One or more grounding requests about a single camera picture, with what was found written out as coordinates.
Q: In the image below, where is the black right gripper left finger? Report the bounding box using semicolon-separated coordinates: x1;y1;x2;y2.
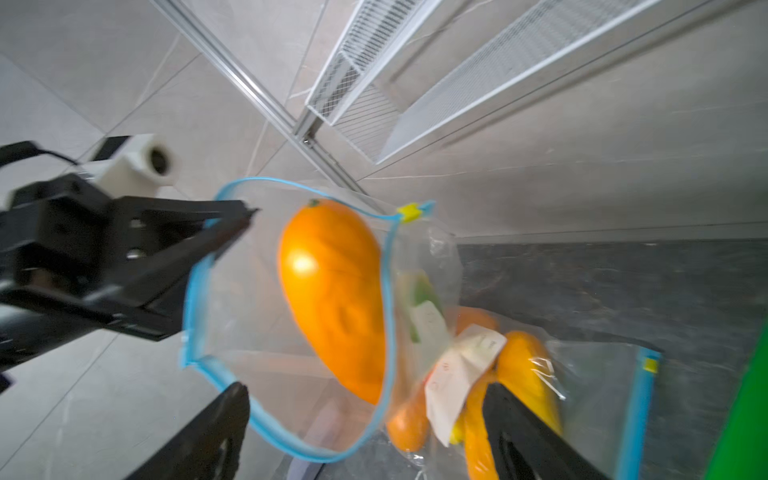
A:
128;382;250;479

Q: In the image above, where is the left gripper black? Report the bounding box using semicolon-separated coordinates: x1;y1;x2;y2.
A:
1;174;258;342

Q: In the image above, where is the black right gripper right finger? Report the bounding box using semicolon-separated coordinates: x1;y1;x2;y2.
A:
482;382;607;480

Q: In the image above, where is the yellow mango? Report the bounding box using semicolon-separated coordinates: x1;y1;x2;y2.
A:
455;331;563;479

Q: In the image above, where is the clear zip-top bag blue zipper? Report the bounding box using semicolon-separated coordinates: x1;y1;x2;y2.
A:
385;273;661;479

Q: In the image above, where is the spare clear plastic bag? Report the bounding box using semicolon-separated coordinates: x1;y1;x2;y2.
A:
180;177;462;463

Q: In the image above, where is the large orange mango top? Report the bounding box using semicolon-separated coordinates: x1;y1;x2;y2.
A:
278;199;386;404

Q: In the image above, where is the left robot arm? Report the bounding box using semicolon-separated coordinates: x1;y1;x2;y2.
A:
1;135;256;388

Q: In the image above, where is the green plastic basket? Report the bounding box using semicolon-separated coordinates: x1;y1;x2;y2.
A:
704;328;767;480

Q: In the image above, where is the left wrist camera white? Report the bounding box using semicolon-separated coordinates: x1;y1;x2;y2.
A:
82;134;179;198

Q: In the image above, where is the white wire wall basket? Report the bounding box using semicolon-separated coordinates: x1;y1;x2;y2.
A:
306;1;649;164

